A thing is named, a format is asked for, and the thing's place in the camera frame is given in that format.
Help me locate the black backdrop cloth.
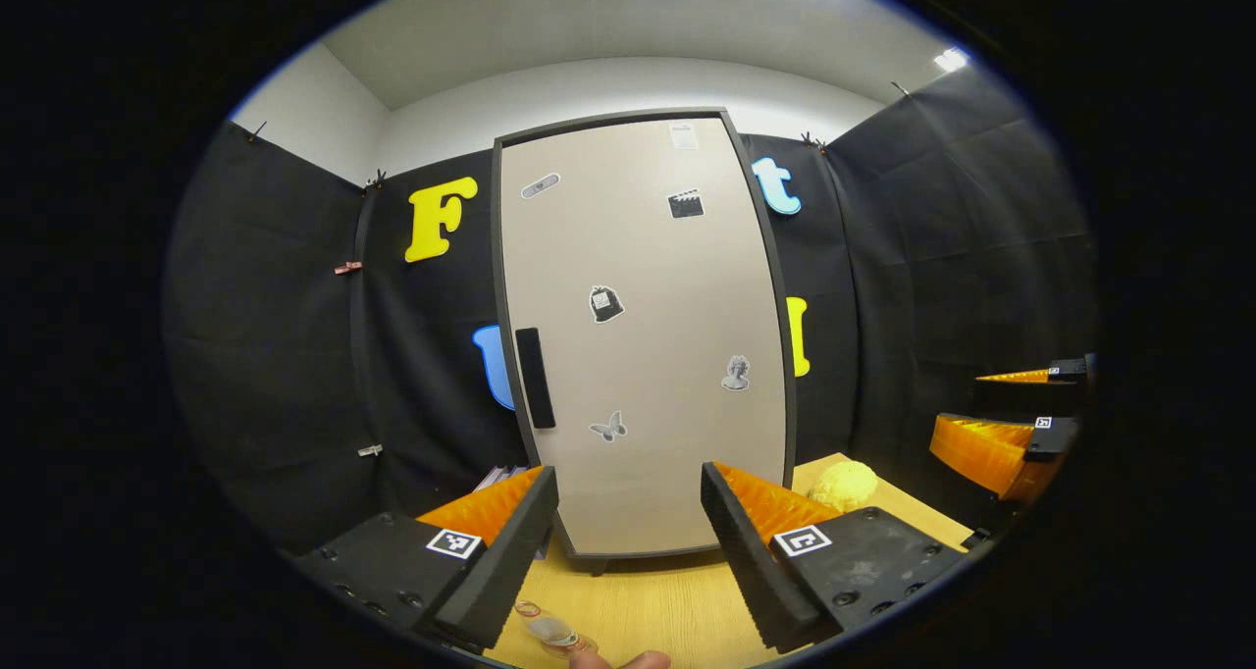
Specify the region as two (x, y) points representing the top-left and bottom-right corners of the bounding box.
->
(165, 66), (1100, 552)

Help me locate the beige cabinet door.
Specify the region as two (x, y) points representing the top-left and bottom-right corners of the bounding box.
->
(498, 117), (789, 555)

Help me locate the black cabinet door handle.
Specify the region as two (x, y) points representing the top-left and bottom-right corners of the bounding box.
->
(515, 327), (557, 430)

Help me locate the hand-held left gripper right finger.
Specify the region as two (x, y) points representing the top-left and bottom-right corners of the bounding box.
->
(700, 460), (982, 655)

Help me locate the clear plastic bottle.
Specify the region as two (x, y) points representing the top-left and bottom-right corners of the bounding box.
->
(514, 599), (582, 651)

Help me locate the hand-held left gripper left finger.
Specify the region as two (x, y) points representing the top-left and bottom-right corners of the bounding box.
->
(292, 465), (560, 655)

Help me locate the dark grey cabinet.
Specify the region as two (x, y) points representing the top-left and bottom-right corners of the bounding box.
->
(489, 107), (798, 577)

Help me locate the yellow textured ball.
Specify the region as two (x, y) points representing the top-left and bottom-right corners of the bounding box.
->
(808, 459), (880, 514)

